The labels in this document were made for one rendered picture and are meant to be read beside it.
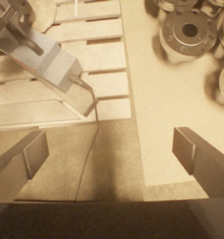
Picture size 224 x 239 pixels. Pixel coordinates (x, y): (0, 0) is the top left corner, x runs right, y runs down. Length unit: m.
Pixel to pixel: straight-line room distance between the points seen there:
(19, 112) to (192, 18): 0.95
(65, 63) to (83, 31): 0.35
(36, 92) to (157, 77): 0.68
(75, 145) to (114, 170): 0.26
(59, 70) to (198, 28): 0.66
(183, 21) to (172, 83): 0.33
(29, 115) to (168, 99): 0.75
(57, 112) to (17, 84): 0.28
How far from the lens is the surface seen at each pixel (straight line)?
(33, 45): 0.69
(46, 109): 0.89
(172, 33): 0.90
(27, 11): 1.16
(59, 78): 0.71
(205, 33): 0.96
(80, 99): 0.78
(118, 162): 0.97
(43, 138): 0.16
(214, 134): 1.09
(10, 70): 1.08
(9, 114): 0.99
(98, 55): 0.95
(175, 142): 0.17
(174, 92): 1.05
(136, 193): 1.01
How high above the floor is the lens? 0.97
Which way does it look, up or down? 82 degrees down
